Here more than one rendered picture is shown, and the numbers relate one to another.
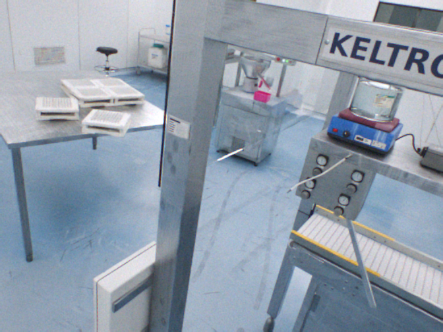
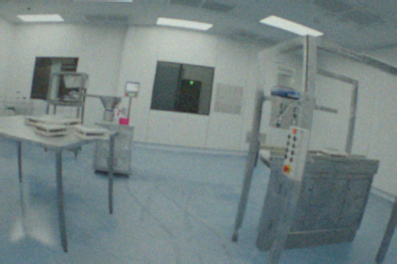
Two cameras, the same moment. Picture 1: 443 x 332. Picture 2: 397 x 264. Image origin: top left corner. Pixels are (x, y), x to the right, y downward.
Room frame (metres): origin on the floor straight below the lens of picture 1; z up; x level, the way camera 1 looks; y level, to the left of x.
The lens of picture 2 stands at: (-0.31, 1.47, 1.24)
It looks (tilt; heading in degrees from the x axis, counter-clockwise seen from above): 6 degrees down; 322
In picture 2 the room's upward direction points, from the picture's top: 7 degrees clockwise
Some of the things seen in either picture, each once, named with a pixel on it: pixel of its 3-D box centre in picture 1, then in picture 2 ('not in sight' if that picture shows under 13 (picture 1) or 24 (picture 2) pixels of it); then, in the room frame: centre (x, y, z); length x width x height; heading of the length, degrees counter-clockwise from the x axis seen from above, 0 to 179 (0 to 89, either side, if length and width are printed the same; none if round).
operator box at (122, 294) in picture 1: (132, 306); (296, 152); (0.55, 0.15, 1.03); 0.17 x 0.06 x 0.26; 149
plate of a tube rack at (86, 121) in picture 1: (107, 118); (91, 128); (1.99, 0.75, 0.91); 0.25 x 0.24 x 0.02; 97
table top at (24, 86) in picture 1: (65, 97); (33, 128); (2.48, 1.26, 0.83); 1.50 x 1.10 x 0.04; 45
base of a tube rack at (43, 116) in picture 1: (57, 111); (50, 131); (2.08, 1.12, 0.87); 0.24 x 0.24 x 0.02; 28
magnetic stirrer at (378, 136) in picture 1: (364, 128); (285, 93); (1.13, -0.46, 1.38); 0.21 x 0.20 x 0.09; 149
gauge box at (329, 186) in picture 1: (335, 178); (284, 115); (1.07, -0.40, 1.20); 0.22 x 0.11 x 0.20; 59
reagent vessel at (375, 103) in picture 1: (380, 87); not in sight; (1.14, -0.47, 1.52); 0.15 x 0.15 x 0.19
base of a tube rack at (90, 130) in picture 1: (107, 126); (90, 135); (1.99, 0.75, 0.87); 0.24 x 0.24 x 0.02; 7
